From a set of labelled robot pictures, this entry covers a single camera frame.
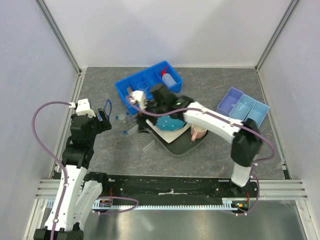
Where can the aluminium frame post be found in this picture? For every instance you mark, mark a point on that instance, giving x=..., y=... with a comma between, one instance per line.
x=58, y=34
x=277, y=32

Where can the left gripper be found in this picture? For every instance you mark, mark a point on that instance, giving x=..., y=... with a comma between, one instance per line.
x=104, y=124

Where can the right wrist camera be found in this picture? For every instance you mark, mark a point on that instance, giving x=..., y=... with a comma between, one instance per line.
x=138, y=97

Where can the blue divided storage bin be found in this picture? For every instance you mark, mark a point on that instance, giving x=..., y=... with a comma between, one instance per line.
x=145, y=79

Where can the blue safety glasses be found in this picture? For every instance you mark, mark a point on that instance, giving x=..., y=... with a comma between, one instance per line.
x=108, y=107

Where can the teal polka dot plate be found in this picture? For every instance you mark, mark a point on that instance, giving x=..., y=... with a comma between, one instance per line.
x=166, y=123

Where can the white square plate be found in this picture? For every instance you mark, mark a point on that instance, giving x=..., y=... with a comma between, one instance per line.
x=179, y=103

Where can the light blue three-compartment box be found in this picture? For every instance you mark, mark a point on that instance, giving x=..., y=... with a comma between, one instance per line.
x=237, y=105

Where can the white wash bottle red cap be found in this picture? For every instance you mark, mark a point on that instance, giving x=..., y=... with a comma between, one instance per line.
x=167, y=79

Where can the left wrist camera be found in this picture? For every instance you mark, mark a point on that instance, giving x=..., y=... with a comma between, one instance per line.
x=83, y=106

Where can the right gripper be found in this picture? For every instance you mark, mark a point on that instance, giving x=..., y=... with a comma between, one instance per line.
x=142, y=126

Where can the pink ceramic mug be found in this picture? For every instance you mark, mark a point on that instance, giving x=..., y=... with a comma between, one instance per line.
x=197, y=131

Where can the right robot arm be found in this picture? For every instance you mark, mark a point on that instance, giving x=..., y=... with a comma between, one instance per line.
x=243, y=136

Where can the left aluminium frame post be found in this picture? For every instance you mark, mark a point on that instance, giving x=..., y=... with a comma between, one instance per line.
x=58, y=34

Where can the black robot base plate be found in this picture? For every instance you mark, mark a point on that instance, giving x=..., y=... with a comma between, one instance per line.
x=164, y=190

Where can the dark green tray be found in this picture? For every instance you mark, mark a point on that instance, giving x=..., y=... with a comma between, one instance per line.
x=182, y=148

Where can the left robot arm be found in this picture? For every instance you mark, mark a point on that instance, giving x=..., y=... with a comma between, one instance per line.
x=78, y=189

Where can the right aluminium frame post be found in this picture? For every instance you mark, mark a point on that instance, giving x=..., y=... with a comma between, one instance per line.
x=277, y=32

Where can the clear acrylic tube rack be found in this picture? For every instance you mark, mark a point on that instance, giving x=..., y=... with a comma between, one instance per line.
x=143, y=140

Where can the glass beaker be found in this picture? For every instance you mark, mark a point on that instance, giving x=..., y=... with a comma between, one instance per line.
x=143, y=86

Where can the glass jar with lid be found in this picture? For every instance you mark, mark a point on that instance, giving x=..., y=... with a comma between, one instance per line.
x=122, y=118

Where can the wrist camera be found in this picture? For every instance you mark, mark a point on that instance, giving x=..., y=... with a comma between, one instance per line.
x=138, y=97
x=83, y=106

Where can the wooden brush handle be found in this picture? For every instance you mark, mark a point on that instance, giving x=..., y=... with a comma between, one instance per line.
x=129, y=91

